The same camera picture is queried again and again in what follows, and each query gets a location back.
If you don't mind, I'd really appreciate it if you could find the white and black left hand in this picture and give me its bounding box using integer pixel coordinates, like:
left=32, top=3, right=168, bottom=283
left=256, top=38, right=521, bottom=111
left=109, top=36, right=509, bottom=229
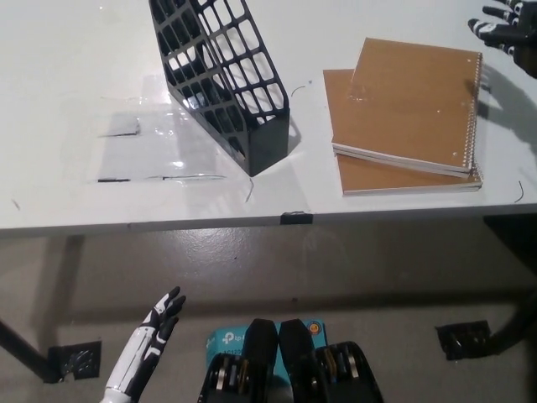
left=102, top=286, right=187, bottom=400

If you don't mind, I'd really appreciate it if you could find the black table leg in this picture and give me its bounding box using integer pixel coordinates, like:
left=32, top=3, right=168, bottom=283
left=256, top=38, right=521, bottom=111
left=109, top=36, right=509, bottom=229
left=488, top=293, right=537, bottom=358
left=0, top=318, right=58, bottom=384

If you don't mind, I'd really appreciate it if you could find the brown spiral notebook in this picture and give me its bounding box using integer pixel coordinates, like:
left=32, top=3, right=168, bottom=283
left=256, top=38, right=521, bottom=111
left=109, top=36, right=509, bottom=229
left=332, top=36, right=484, bottom=180
left=321, top=68, right=483, bottom=197

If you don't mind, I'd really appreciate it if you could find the black lattice file holder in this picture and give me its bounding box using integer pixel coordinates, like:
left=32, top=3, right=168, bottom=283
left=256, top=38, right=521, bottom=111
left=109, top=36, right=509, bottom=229
left=149, top=0, right=291, bottom=177

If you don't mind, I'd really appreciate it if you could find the teal tp-link box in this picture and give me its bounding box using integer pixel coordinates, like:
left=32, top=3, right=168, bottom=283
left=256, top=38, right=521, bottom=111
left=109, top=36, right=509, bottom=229
left=206, top=318, right=327, bottom=373

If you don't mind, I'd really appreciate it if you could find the black and white right hand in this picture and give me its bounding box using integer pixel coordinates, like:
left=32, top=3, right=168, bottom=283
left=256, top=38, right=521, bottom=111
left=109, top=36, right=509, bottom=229
left=467, top=0, right=537, bottom=80

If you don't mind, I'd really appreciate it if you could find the clear plastic sheet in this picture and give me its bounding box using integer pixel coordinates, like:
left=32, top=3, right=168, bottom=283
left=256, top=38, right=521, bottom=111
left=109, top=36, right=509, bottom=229
left=81, top=75, right=227, bottom=185

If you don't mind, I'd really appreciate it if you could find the black tape strip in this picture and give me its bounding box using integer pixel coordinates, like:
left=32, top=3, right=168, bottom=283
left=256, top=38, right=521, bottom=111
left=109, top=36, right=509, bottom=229
left=279, top=211, right=314, bottom=225

